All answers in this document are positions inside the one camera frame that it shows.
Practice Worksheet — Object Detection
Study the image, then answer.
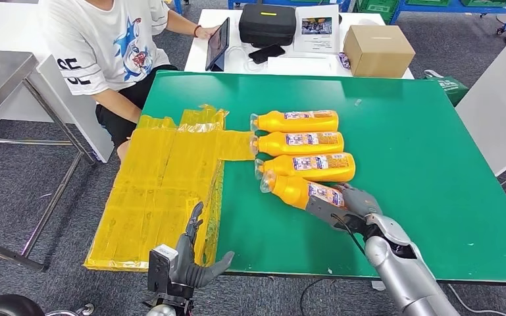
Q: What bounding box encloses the green plastic crate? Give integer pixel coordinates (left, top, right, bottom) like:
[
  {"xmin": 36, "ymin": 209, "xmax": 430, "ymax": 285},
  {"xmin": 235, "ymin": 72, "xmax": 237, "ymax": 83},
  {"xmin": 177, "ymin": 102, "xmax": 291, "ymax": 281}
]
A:
[{"xmin": 355, "ymin": 0, "xmax": 404, "ymax": 24}]

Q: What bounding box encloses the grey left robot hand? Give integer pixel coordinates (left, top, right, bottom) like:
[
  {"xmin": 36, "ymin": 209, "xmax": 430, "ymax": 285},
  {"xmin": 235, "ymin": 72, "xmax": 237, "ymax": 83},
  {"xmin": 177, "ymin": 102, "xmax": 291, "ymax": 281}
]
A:
[{"xmin": 174, "ymin": 201, "xmax": 235, "ymax": 289}]

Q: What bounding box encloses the green shopping bag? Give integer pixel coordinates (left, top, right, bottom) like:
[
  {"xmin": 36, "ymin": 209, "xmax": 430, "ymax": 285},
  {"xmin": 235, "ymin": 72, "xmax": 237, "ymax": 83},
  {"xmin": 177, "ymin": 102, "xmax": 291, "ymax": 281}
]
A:
[{"xmin": 422, "ymin": 69, "xmax": 470, "ymax": 107}]

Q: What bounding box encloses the black smartphone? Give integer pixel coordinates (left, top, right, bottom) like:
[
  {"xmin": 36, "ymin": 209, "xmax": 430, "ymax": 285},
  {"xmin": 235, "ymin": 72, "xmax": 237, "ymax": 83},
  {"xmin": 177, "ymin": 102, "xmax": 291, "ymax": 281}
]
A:
[{"xmin": 248, "ymin": 43, "xmax": 286, "ymax": 65}]

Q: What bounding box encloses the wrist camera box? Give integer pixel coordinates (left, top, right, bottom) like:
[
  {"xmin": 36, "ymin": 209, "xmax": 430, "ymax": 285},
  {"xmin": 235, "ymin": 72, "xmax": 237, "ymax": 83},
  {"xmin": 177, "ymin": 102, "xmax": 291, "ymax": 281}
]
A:
[
  {"xmin": 147, "ymin": 245, "xmax": 180, "ymax": 293},
  {"xmin": 305, "ymin": 195, "xmax": 369, "ymax": 234}
]

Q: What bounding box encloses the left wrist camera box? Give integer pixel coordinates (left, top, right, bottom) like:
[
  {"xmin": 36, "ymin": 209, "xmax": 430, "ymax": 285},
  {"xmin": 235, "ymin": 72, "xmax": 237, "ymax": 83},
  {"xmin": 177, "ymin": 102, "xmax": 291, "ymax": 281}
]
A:
[{"xmin": 147, "ymin": 245, "xmax": 180, "ymax": 293}]

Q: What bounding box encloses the steel table with legs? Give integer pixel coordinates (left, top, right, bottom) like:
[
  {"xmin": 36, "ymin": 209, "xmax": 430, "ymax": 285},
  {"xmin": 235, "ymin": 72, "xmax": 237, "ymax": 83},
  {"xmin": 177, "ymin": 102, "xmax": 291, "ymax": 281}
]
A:
[{"xmin": 0, "ymin": 49, "xmax": 99, "ymax": 272}]

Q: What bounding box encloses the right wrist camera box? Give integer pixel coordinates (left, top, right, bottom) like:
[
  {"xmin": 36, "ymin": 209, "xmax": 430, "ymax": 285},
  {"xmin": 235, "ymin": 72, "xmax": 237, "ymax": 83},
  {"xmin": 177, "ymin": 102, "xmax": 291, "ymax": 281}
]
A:
[{"xmin": 305, "ymin": 195, "xmax": 369, "ymax": 234}]

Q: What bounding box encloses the printed paper sign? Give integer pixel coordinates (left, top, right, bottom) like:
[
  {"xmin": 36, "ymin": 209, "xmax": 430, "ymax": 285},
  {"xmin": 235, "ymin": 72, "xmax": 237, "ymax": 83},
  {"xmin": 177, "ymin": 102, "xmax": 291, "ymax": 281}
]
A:
[{"xmin": 293, "ymin": 4, "xmax": 341, "ymax": 54}]

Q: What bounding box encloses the yellow taped cardboard sheet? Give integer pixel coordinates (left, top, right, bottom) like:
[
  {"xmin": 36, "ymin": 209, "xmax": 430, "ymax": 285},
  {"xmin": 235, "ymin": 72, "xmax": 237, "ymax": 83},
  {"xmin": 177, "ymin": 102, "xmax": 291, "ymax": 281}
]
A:
[{"xmin": 83, "ymin": 103, "xmax": 257, "ymax": 272}]

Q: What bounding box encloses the white side table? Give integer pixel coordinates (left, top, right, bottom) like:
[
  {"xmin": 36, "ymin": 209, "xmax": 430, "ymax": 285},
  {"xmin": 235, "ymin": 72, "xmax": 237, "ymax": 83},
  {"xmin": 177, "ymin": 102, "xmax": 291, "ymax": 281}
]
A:
[{"xmin": 454, "ymin": 24, "xmax": 506, "ymax": 210}]

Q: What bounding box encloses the person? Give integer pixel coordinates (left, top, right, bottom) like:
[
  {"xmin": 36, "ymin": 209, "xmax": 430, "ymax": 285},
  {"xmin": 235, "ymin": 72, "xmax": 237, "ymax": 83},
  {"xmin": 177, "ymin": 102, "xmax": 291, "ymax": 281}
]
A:
[{"xmin": 36, "ymin": 0, "xmax": 221, "ymax": 162}]

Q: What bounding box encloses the chrome caster bracket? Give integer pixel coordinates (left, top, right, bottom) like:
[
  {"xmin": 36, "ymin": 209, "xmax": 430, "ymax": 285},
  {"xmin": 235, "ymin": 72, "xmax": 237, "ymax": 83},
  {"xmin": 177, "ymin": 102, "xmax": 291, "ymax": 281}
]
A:
[{"xmin": 45, "ymin": 303, "xmax": 95, "ymax": 316}]

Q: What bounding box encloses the black zip case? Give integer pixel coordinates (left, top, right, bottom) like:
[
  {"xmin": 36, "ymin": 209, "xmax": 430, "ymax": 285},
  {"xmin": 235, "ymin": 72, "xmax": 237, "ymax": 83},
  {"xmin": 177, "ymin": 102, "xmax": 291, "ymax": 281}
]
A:
[{"xmin": 238, "ymin": 3, "xmax": 297, "ymax": 48}]

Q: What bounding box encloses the white desk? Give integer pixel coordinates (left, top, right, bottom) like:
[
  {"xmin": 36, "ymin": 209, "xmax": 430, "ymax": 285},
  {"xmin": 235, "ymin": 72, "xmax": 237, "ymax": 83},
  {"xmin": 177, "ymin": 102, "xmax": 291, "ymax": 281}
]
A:
[{"xmin": 184, "ymin": 9, "xmax": 415, "ymax": 80}]

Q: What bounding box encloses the brown cardboard box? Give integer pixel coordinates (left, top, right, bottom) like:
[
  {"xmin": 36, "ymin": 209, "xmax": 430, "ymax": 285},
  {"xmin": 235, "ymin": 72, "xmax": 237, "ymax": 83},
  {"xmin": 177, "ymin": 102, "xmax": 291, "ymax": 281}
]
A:
[{"xmin": 343, "ymin": 24, "xmax": 416, "ymax": 80}]

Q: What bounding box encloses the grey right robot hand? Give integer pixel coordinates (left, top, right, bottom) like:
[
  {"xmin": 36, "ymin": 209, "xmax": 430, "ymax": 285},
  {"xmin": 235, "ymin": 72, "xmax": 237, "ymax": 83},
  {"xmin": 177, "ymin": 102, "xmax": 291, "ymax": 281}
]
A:
[{"xmin": 333, "ymin": 183, "xmax": 384, "ymax": 219}]

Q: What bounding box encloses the dark tablet on stand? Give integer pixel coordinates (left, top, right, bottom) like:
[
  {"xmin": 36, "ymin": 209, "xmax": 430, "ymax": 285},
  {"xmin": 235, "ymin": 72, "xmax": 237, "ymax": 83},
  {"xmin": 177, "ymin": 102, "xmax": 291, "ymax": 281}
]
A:
[{"xmin": 205, "ymin": 17, "xmax": 231, "ymax": 72}]

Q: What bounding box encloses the blue metal rack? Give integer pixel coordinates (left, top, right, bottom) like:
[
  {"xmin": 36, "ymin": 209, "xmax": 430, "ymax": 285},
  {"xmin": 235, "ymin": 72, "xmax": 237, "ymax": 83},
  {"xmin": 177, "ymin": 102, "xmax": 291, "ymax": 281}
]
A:
[{"xmin": 390, "ymin": 0, "xmax": 506, "ymax": 36}]

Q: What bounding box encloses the orange detergent bottle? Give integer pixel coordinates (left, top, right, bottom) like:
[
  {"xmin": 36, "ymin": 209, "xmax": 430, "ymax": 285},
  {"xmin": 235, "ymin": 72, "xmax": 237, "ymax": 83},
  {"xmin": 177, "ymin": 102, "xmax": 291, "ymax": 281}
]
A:
[
  {"xmin": 249, "ymin": 131, "xmax": 345, "ymax": 157},
  {"xmin": 249, "ymin": 109, "xmax": 340, "ymax": 134},
  {"xmin": 254, "ymin": 152, "xmax": 357, "ymax": 183},
  {"xmin": 259, "ymin": 172, "xmax": 349, "ymax": 211}
]

